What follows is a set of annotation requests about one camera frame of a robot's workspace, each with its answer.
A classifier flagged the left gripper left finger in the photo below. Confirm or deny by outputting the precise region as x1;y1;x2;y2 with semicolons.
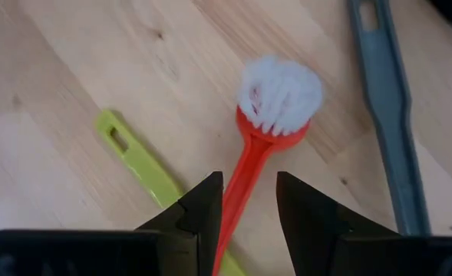
0;171;224;276

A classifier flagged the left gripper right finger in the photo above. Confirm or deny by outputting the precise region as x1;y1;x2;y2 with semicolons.
276;171;452;276

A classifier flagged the green dish brush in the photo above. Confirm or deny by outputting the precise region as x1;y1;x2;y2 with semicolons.
94;109;246;276

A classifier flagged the red dish brush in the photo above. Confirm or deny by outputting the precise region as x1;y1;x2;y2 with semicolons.
211;54;325;276

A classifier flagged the grey dish brush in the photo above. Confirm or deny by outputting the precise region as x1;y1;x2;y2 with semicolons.
347;0;433;237

